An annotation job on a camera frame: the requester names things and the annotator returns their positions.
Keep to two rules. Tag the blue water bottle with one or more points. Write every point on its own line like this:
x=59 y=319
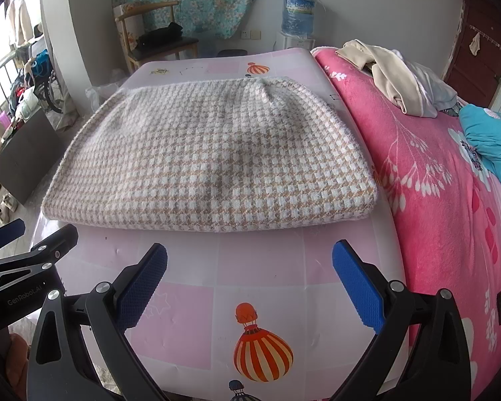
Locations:
x=298 y=12

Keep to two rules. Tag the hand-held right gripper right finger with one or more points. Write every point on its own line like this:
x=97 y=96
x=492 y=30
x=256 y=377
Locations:
x=359 y=288

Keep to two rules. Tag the black bag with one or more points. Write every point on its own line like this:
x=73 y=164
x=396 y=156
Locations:
x=160 y=36

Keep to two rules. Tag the light grey garment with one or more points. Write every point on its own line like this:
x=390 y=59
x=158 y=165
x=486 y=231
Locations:
x=436 y=87

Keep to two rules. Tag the beige white houndstooth coat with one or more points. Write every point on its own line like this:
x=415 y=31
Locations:
x=213 y=154

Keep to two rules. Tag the dark red wooden door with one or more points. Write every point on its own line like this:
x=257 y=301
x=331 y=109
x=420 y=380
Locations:
x=484 y=29

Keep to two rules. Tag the beige crumpled garment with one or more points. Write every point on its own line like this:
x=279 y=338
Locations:
x=384 y=75

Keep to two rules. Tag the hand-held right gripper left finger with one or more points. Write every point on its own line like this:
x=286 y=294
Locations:
x=144 y=288

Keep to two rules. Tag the white water dispenser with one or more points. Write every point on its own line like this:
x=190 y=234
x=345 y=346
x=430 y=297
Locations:
x=292 y=42

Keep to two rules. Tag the wooden chair with black seat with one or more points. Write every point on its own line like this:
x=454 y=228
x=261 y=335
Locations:
x=123 y=37

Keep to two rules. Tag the pink floral fleece blanket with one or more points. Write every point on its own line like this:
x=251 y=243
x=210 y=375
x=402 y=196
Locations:
x=434 y=217

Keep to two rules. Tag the pale hanging garments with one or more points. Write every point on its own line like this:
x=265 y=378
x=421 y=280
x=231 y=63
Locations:
x=21 y=19

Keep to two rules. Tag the white shoe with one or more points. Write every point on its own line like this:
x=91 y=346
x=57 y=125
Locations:
x=11 y=204
x=2 y=213

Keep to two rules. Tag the white wall socket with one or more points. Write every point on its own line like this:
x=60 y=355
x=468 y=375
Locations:
x=251 y=34

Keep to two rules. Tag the metal window railing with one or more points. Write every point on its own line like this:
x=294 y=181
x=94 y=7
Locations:
x=0 y=92

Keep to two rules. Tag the small cloth hanging on door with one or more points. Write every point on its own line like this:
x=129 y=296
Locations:
x=475 y=45

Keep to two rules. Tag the white plastic bag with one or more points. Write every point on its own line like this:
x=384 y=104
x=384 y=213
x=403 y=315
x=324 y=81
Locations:
x=104 y=92

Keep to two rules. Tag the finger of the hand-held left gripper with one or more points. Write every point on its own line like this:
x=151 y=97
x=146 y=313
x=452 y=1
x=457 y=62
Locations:
x=54 y=244
x=8 y=232

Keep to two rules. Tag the colourful clothes pile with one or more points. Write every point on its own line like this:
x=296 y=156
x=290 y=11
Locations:
x=23 y=102

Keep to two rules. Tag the grey cabinet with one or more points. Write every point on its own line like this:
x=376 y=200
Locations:
x=23 y=154

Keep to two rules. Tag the wheelchair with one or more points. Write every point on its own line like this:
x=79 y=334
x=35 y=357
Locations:
x=44 y=79

